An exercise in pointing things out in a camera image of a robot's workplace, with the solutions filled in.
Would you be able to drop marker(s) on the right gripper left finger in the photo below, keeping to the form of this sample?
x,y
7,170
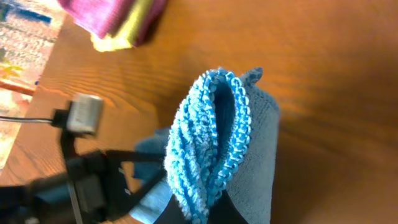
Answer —
x,y
172,214

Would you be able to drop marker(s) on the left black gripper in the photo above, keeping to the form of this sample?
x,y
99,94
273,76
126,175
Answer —
x,y
93,191

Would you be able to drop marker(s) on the light green folded cloth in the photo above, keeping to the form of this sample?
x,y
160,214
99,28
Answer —
x,y
131,31

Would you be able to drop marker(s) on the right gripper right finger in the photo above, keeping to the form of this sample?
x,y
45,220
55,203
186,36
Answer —
x,y
224,212

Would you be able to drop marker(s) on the purple folded cloth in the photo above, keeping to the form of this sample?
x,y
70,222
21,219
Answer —
x,y
101,17

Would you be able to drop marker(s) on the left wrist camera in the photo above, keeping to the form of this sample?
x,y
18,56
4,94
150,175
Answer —
x,y
84,114

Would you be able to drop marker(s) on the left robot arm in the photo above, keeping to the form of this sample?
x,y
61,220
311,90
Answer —
x,y
15,201

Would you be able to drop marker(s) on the blue microfiber cloth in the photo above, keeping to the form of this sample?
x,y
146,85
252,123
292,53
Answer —
x,y
223,137

